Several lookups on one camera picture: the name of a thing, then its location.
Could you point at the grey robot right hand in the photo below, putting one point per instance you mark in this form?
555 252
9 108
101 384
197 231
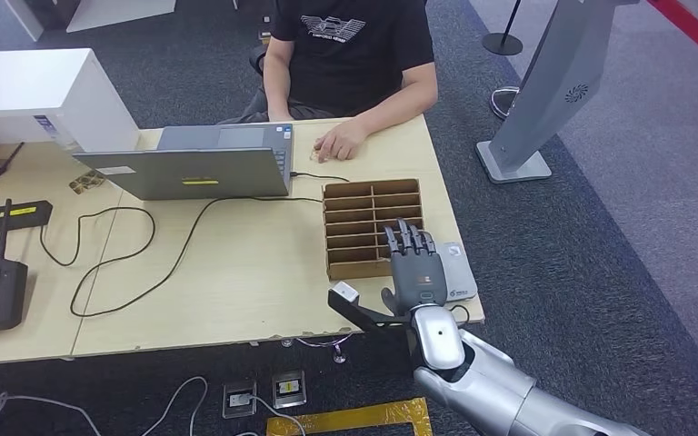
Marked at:
418 277

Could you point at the person's right hand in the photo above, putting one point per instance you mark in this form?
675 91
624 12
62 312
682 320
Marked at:
281 115

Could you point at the person's left hand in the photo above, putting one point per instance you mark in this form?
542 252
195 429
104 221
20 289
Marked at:
343 141

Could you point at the cardboard slot organizer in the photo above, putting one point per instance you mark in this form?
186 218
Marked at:
349 271

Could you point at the person's right forearm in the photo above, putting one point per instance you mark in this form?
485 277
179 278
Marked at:
277 84

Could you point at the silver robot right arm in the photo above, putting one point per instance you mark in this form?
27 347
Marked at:
481 391

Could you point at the person's left forearm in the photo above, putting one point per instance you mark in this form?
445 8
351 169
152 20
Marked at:
397 105

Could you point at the grey card reader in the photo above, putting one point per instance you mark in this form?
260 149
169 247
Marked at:
460 271

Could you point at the person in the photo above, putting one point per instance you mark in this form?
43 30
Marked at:
349 66

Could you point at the small floor box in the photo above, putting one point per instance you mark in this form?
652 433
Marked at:
265 36

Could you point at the grey laptop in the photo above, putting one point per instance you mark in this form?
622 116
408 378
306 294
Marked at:
204 171

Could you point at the chrome stanchion base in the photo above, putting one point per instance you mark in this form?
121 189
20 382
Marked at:
501 102

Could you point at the floor socket with yellow label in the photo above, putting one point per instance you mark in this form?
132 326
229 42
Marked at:
289 388

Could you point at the white furniture panel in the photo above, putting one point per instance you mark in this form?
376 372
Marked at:
120 15

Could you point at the floor socket with white plug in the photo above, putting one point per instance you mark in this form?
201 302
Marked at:
239 399

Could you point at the silver kiosk stand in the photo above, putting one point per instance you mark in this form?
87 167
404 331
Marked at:
554 90

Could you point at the white cabinet box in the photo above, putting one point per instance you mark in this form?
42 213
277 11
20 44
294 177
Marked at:
36 84

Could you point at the black power adapter yellow label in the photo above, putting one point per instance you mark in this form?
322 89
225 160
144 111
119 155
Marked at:
18 213

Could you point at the red strip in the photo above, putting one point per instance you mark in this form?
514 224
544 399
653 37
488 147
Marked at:
692 27

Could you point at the right wrist camera on black bracket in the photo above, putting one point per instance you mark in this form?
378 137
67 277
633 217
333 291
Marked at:
355 310

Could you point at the yellow tape frame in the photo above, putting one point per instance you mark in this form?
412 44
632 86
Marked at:
355 416

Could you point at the black stanchion post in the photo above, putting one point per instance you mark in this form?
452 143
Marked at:
504 44

